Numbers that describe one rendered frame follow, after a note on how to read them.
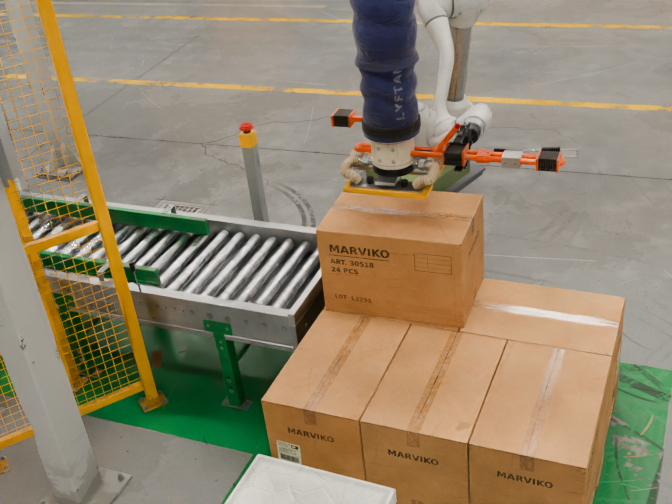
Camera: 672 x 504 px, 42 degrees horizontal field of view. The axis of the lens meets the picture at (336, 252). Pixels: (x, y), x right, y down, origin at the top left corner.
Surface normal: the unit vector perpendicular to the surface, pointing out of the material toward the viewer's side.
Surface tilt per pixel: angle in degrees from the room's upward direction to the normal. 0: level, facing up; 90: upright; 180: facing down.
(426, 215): 0
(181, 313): 90
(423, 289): 90
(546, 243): 0
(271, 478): 0
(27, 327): 91
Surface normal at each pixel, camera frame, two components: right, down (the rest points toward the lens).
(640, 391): -0.10, -0.84
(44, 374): 0.92, 0.11
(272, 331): -0.38, 0.52
